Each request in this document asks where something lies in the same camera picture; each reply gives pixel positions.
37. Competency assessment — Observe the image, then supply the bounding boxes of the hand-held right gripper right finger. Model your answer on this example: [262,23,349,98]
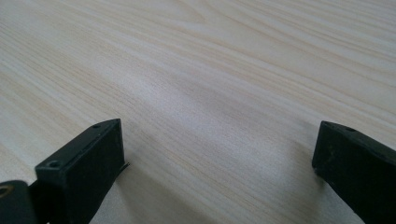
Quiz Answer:
[311,119,396,224]

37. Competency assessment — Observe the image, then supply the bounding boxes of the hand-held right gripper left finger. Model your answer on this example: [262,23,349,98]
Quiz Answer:
[35,118,127,224]

